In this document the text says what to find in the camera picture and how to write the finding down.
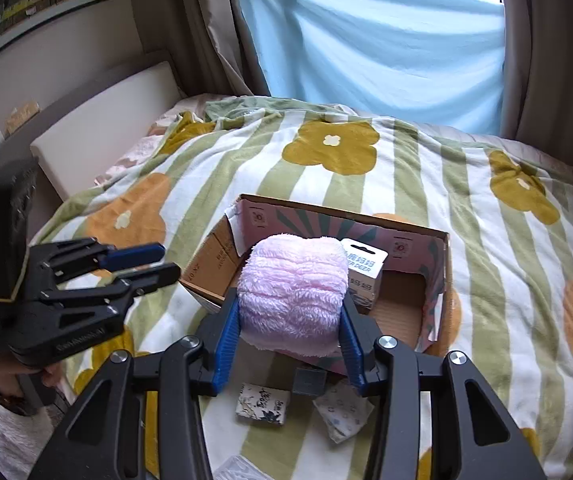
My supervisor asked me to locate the cardboard box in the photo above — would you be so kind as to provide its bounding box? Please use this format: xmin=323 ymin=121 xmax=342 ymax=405
xmin=178 ymin=192 xmax=453 ymax=377

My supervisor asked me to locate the light blue window cloth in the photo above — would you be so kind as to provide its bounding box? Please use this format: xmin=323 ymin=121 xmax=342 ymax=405
xmin=235 ymin=0 xmax=508 ymax=137

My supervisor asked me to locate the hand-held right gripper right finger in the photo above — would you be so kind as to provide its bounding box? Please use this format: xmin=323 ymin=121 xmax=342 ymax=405
xmin=335 ymin=292 xmax=548 ymax=480

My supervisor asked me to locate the person's left hand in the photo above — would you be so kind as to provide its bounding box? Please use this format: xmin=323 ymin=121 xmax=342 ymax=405
xmin=0 ymin=354 xmax=65 ymax=392

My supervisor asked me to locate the pink fluffy towel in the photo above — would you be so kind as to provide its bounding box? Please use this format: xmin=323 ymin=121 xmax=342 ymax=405
xmin=236 ymin=233 xmax=350 ymax=359

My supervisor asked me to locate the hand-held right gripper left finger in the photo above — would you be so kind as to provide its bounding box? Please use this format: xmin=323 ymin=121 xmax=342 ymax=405
xmin=28 ymin=290 xmax=247 ymax=480

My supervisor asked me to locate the yellow wall sticker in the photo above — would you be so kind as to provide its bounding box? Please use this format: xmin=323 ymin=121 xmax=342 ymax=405
xmin=3 ymin=102 xmax=40 ymax=134

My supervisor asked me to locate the clear plastic wrapper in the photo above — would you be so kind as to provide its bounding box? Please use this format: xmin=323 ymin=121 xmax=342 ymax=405
xmin=213 ymin=455 xmax=263 ymax=480

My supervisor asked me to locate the beige duvet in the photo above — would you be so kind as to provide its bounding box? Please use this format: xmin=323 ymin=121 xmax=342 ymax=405
xmin=356 ymin=110 xmax=573 ymax=191

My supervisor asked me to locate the white patterned packet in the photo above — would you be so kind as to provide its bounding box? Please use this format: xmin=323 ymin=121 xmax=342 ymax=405
xmin=313 ymin=381 xmax=375 ymax=444

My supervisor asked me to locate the framed wall poster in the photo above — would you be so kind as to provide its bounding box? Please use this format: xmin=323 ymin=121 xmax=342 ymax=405
xmin=0 ymin=0 xmax=118 ymax=75

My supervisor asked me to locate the pink patterned bed sheet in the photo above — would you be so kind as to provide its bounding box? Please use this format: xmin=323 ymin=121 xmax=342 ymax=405
xmin=93 ymin=109 xmax=190 ymax=187

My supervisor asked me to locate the floral print tissue packet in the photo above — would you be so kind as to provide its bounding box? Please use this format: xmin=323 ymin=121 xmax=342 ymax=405
xmin=235 ymin=382 xmax=290 ymax=427

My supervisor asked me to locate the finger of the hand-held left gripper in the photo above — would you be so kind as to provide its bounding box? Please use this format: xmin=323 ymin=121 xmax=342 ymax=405
xmin=34 ymin=262 xmax=182 ymax=328
xmin=27 ymin=239 xmax=167 ymax=281

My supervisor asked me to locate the small grey block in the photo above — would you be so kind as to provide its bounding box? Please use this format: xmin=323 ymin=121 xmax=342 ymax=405
xmin=291 ymin=367 xmax=330 ymax=397

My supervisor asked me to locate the small white packaging box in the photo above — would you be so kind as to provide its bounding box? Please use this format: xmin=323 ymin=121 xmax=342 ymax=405
xmin=341 ymin=237 xmax=390 ymax=315

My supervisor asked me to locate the striped floral blanket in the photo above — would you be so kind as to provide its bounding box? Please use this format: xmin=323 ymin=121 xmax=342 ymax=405
xmin=31 ymin=102 xmax=573 ymax=480

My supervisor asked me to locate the beige curtain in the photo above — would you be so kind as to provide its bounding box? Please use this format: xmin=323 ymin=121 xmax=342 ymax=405
xmin=495 ymin=0 xmax=573 ymax=161
xmin=173 ymin=0 xmax=273 ymax=99

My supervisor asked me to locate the white headboard cushion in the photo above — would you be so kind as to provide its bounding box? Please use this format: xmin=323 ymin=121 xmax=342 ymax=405
xmin=29 ymin=60 xmax=186 ymax=202

